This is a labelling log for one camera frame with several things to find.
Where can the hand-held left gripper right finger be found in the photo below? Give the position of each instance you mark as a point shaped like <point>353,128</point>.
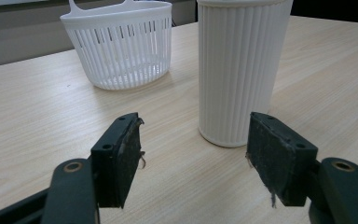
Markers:
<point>279,161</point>

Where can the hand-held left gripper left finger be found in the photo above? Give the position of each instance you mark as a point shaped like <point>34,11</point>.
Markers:
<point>112,161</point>

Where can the white slotted plastic basket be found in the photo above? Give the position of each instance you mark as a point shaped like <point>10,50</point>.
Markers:
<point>121,59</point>

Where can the white ribbed cup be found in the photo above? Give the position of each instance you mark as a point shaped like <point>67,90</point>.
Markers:
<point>239,71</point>

